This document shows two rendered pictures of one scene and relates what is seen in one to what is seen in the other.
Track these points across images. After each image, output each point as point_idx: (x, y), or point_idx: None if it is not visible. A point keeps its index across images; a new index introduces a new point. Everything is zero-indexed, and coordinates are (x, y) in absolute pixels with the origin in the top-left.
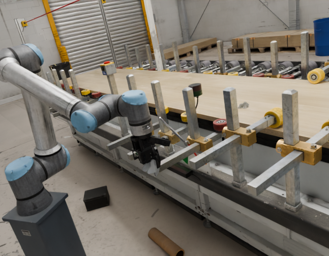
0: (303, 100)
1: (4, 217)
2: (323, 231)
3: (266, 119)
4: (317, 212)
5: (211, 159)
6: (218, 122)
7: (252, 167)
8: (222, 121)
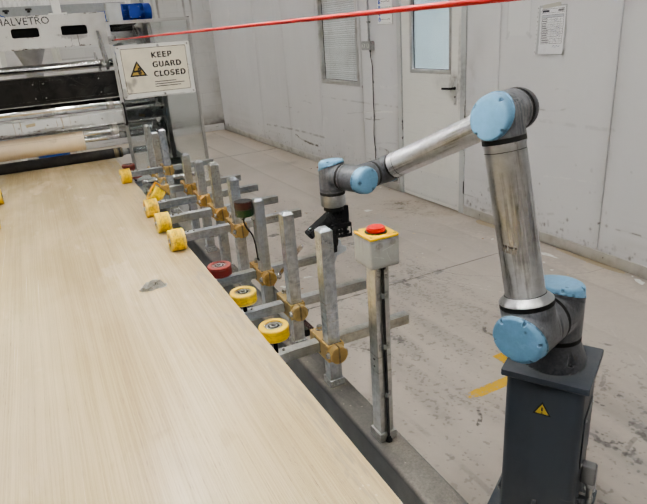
0: (85, 275)
1: (598, 349)
2: None
3: (195, 229)
4: None
5: None
6: (223, 265)
7: None
8: (216, 265)
